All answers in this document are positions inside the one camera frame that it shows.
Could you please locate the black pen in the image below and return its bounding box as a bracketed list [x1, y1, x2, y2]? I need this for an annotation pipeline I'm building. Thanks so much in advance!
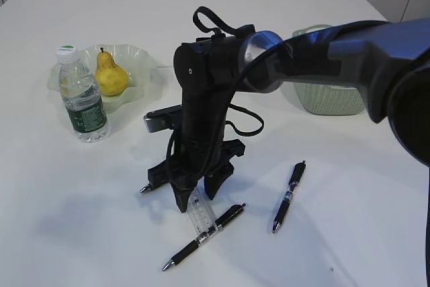
[272, 161, 306, 234]
[162, 204, 246, 272]
[139, 183, 153, 195]

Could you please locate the green woven plastic basket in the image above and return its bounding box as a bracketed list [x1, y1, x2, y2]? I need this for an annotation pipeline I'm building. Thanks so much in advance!
[291, 24, 366, 116]

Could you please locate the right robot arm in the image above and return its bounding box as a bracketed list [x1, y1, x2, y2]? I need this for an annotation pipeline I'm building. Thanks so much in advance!
[145, 18, 429, 212]

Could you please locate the black pen lower middle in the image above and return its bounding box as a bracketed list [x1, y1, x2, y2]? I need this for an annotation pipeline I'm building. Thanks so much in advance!
[162, 204, 246, 272]

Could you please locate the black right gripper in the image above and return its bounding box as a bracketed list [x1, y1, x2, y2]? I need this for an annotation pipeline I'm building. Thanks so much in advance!
[148, 91, 245, 213]

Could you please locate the green wavy glass plate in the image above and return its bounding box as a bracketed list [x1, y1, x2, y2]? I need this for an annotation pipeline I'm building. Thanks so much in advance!
[46, 43, 159, 114]

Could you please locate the clear plastic ruler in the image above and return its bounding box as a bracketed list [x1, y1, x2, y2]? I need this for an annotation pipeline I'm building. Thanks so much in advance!
[186, 186, 218, 244]

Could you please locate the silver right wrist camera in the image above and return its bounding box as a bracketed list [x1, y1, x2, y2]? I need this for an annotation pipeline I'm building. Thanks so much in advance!
[144, 105, 182, 133]

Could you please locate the black pen right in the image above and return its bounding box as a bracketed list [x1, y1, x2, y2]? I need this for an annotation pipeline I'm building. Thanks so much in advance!
[272, 161, 306, 234]

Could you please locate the clear plastic water bottle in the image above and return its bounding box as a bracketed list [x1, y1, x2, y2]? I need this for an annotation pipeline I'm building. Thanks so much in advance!
[56, 44, 109, 142]

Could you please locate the black pen upper left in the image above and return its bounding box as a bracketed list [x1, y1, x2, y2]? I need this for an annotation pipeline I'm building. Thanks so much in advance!
[139, 183, 153, 195]

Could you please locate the yellow pear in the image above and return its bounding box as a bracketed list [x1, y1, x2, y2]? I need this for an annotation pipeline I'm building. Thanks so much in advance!
[95, 47, 130, 96]

